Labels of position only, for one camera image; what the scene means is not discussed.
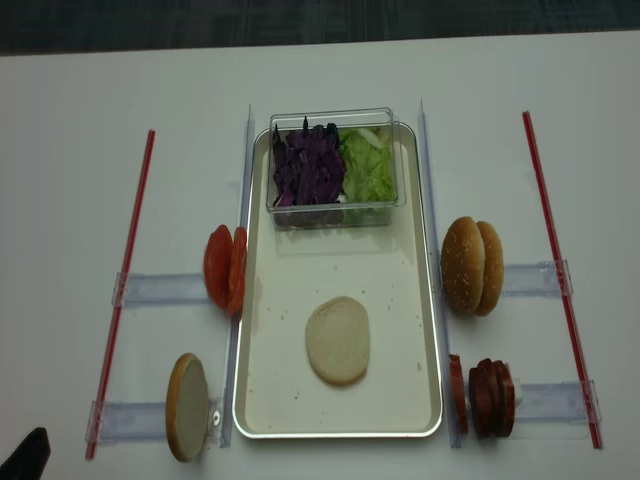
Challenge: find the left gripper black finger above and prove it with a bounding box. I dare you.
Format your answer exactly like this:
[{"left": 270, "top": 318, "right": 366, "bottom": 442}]
[{"left": 0, "top": 427, "right": 51, "bottom": 480}]

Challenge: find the right tomato slice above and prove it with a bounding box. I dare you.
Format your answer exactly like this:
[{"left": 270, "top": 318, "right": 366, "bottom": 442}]
[{"left": 226, "top": 226, "right": 247, "bottom": 315}]

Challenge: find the tomato slice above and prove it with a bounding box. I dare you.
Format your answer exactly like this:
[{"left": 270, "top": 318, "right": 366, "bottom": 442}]
[
  {"left": 203, "top": 225, "right": 233, "bottom": 309},
  {"left": 226, "top": 226, "right": 247, "bottom": 315}
]

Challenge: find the left tomato slice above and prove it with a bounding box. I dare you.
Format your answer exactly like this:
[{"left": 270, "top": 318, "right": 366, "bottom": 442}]
[{"left": 203, "top": 225, "right": 233, "bottom": 309}]

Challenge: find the single meat slice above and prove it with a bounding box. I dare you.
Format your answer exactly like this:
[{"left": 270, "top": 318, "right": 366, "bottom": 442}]
[{"left": 449, "top": 354, "right": 468, "bottom": 434}]

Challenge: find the green lettuce in box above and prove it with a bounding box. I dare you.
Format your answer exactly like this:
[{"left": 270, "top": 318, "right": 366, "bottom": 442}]
[{"left": 339, "top": 127, "right": 396, "bottom": 203}]

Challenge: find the stack of meat slices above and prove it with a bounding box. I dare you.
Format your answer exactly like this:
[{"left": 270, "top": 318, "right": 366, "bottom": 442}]
[{"left": 468, "top": 358, "right": 516, "bottom": 440}]

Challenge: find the upright bun half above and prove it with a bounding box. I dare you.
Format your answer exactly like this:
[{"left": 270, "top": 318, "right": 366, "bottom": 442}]
[{"left": 165, "top": 353, "right": 209, "bottom": 463}]

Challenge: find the left red rod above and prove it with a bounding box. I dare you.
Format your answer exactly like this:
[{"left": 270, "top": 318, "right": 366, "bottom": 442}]
[{"left": 85, "top": 129, "right": 156, "bottom": 461}]

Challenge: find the red rod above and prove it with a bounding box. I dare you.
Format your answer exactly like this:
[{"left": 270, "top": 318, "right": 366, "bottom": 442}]
[
  {"left": 522, "top": 111, "right": 604, "bottom": 450},
  {"left": 85, "top": 129, "right": 156, "bottom": 461}
]

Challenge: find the bun bottom on tray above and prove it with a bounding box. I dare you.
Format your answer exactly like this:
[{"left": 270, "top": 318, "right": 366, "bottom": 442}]
[{"left": 305, "top": 296, "right": 371, "bottom": 386}]

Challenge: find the white metal tray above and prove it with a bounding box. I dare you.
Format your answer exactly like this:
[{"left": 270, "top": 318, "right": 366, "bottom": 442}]
[{"left": 233, "top": 126, "right": 443, "bottom": 439}]

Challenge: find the shredded purple cabbage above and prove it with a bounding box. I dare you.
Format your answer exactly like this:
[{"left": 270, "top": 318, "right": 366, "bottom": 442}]
[{"left": 271, "top": 118, "right": 346, "bottom": 207}]

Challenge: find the clear plastic salad box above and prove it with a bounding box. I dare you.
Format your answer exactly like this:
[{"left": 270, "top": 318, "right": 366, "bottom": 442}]
[{"left": 265, "top": 107, "right": 406, "bottom": 229}]

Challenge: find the left sesame bun top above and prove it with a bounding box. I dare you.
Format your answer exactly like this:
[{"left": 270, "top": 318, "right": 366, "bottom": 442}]
[{"left": 440, "top": 216, "right": 485, "bottom": 313}]

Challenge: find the sesame bun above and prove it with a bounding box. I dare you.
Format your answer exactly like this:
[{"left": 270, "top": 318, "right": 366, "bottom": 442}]
[
  {"left": 475, "top": 221, "right": 504, "bottom": 316},
  {"left": 440, "top": 216, "right": 485, "bottom": 313}
]

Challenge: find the right sesame bun top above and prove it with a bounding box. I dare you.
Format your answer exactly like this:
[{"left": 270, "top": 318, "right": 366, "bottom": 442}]
[{"left": 475, "top": 221, "right": 504, "bottom": 316}]

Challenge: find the white pusher block right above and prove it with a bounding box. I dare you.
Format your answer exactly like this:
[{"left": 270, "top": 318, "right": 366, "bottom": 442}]
[{"left": 512, "top": 378, "right": 523, "bottom": 407}]

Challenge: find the right red rod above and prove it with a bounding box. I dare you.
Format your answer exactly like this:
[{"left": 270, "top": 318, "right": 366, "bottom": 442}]
[{"left": 522, "top": 111, "right": 604, "bottom": 450}]

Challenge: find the lower left clear rail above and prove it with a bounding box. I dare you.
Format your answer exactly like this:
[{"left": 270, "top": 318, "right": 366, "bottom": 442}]
[{"left": 85, "top": 396, "right": 225, "bottom": 446}]

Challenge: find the left long clear rail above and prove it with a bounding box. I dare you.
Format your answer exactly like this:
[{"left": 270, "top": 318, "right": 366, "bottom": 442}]
[{"left": 218, "top": 105, "right": 255, "bottom": 448}]

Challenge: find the long clear rail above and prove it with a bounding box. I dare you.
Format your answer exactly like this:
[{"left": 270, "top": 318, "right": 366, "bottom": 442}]
[
  {"left": 417, "top": 100, "right": 464, "bottom": 449},
  {"left": 218, "top": 105, "right": 255, "bottom": 448}
]

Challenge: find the upper left clear rail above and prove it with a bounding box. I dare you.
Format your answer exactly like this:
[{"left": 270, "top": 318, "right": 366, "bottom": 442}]
[{"left": 112, "top": 273, "right": 209, "bottom": 308}]

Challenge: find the right long clear rail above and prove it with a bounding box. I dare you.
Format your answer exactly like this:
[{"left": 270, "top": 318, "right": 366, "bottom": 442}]
[{"left": 417, "top": 100, "right": 464, "bottom": 449}]

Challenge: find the lower right clear rail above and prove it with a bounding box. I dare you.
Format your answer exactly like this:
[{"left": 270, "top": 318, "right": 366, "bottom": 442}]
[{"left": 515, "top": 381, "right": 601, "bottom": 424}]

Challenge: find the upper right clear rail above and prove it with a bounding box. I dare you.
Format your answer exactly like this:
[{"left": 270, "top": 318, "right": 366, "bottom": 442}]
[{"left": 501, "top": 260, "right": 573, "bottom": 297}]

